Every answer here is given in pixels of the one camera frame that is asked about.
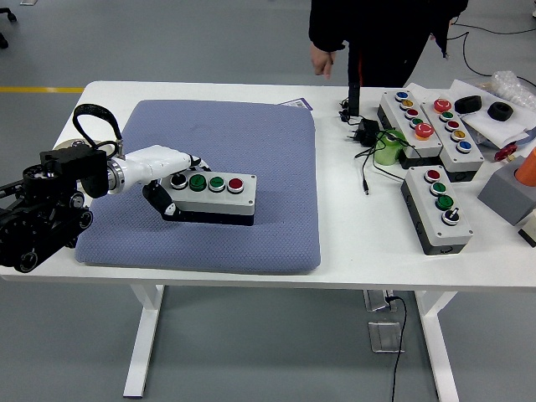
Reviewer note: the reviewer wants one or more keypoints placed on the yellow floor tape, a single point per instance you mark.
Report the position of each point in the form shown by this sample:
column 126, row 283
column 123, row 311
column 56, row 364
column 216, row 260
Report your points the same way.
column 42, row 89

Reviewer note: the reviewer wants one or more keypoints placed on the person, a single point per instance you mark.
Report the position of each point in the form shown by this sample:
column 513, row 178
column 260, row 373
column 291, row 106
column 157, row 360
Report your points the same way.
column 377, row 25

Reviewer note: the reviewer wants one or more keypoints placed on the small metal floor bracket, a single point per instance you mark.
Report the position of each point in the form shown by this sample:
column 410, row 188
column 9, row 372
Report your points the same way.
column 374, row 301

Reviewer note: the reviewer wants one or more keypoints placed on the black office chair base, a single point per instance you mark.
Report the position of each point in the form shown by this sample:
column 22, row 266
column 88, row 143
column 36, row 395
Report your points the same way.
column 3, row 41

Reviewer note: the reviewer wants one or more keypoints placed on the red knob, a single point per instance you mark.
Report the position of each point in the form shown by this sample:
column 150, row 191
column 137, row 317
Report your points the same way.
column 504, row 151

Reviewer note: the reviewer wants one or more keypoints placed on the large white paper sheet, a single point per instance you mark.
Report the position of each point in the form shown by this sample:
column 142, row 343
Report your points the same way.
column 494, row 132

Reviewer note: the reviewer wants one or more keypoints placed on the clear bubble wrap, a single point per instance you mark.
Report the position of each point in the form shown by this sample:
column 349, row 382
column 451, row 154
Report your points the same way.
column 511, row 86

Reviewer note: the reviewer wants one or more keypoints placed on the small white paper sheet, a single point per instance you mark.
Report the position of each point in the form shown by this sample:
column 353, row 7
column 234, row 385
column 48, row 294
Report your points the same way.
column 423, row 93

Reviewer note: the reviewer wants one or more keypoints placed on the white table leg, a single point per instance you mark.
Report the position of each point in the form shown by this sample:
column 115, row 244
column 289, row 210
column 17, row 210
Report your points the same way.
column 435, row 335
column 144, row 335

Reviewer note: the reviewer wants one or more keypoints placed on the small white box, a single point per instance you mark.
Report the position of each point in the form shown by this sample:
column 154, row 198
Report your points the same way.
column 529, row 228

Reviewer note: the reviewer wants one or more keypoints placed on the person's right hand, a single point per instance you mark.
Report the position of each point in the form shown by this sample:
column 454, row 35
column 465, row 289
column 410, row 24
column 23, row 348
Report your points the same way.
column 321, row 60

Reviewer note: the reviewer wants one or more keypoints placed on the orange cylinder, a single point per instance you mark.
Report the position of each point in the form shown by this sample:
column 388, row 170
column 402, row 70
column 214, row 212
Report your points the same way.
column 528, row 171

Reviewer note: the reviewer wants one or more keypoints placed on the green plastic cylinder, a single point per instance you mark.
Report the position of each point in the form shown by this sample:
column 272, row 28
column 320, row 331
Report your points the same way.
column 387, row 153

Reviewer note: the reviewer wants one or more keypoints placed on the blue-grey padded mat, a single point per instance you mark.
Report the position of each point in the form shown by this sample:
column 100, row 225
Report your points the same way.
column 251, row 247

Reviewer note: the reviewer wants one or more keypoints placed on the grey block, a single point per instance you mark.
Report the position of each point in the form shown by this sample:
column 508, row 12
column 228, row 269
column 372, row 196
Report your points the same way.
column 502, row 192

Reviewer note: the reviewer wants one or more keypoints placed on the black upright rectangular device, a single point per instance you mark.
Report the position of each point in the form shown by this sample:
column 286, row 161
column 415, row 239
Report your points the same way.
column 354, row 100

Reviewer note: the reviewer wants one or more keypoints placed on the cream shallow dish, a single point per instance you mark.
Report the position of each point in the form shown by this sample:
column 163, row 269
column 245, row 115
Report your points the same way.
column 60, row 144

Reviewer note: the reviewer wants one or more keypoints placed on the grey five-button control box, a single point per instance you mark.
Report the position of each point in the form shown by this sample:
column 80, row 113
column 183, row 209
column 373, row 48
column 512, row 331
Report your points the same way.
column 471, row 161
column 395, row 117

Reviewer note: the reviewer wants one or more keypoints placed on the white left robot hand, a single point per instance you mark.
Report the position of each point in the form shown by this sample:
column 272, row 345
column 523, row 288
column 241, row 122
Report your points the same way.
column 155, row 163

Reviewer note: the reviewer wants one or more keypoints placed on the grey four-button control box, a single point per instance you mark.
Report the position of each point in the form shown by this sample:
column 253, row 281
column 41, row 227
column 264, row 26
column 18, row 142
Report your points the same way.
column 423, row 197
column 218, row 205

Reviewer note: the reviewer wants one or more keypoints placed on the purple-edged label card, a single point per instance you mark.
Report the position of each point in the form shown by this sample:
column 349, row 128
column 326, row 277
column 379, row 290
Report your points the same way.
column 299, row 103

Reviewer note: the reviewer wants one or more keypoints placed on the large metal floor bracket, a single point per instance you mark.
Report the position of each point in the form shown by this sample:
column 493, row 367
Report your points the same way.
column 383, row 337

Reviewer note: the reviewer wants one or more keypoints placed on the black power adapter plug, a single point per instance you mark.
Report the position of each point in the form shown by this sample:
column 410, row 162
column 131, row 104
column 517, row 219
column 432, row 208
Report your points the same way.
column 369, row 127

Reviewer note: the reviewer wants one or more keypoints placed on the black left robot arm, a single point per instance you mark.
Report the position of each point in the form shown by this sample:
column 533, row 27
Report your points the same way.
column 63, row 167

